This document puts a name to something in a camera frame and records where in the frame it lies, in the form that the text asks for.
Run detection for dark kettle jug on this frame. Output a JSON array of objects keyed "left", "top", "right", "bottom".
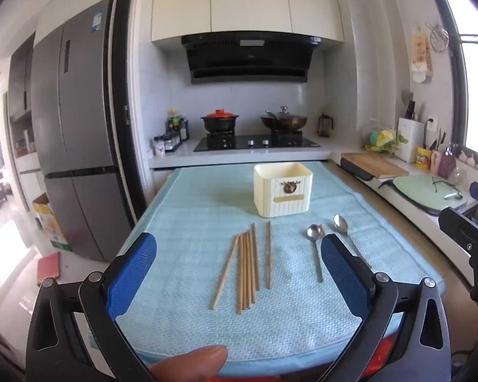
[{"left": 318, "top": 112, "right": 333, "bottom": 138}]

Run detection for dark sauce bottles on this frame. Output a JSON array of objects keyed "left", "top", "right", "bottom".
[{"left": 166, "top": 108, "right": 190, "bottom": 142}]

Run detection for grey refrigerator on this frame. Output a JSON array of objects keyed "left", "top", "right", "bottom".
[{"left": 31, "top": 0, "right": 122, "bottom": 262}]

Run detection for black clay pot red lid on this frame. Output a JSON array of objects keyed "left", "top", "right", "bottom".
[{"left": 201, "top": 109, "right": 240, "bottom": 134}]

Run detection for light blue table mat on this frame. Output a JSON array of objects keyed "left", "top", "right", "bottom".
[{"left": 113, "top": 161, "right": 447, "bottom": 367}]

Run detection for dark wooden shelf cabinet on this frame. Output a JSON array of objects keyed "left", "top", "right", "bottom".
[{"left": 6, "top": 34, "right": 38, "bottom": 172}]

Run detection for white knife block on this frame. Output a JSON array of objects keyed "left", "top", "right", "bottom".
[{"left": 396, "top": 117, "right": 425, "bottom": 163}]

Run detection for cream utensil holder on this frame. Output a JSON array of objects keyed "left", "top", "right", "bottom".
[{"left": 253, "top": 162, "right": 314, "bottom": 219}]

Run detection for hanging printed towel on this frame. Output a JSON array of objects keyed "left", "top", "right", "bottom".
[{"left": 411, "top": 28, "right": 433, "bottom": 84}]

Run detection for black gas stove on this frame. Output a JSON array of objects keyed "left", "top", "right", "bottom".
[{"left": 194, "top": 134, "right": 320, "bottom": 152}]

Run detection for person's left hand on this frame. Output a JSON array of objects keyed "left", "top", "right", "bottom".
[{"left": 148, "top": 345, "right": 229, "bottom": 382}]

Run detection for wooden cutting board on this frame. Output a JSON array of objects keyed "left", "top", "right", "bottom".
[{"left": 340, "top": 152, "right": 409, "bottom": 179}]

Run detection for cream upper cabinets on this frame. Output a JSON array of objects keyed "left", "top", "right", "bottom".
[{"left": 150, "top": 0, "right": 345, "bottom": 44}]

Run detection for hanging wire trivet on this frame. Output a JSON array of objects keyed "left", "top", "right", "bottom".
[{"left": 429, "top": 24, "right": 450, "bottom": 52}]

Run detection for green and yellow cloths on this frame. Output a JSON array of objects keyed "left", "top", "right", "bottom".
[{"left": 364, "top": 129, "right": 399, "bottom": 154}]

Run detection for cardboard box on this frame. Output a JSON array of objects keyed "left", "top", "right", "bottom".
[{"left": 32, "top": 193, "right": 72, "bottom": 252}]

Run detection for metal spoon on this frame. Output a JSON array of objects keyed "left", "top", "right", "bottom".
[
  {"left": 333, "top": 214, "right": 372, "bottom": 269},
  {"left": 307, "top": 224, "right": 326, "bottom": 283}
]

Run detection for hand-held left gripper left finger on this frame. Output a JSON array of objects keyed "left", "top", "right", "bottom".
[{"left": 26, "top": 232, "right": 158, "bottom": 382}]

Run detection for bunch of wooden chopsticks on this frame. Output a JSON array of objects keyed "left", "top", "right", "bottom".
[{"left": 211, "top": 221, "right": 272, "bottom": 314}]

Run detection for light green sink cover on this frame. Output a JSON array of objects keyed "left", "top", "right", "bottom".
[{"left": 392, "top": 175, "right": 471, "bottom": 211}]

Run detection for red folder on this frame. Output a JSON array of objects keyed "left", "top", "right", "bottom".
[{"left": 37, "top": 251, "right": 60, "bottom": 286}]

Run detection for dark wok with lid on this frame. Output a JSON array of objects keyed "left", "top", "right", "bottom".
[{"left": 261, "top": 106, "right": 308, "bottom": 132}]

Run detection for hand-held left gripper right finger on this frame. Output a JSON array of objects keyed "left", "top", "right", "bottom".
[{"left": 320, "top": 233, "right": 453, "bottom": 382}]

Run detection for black range hood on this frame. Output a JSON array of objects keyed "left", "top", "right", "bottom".
[{"left": 180, "top": 31, "right": 322, "bottom": 85}]

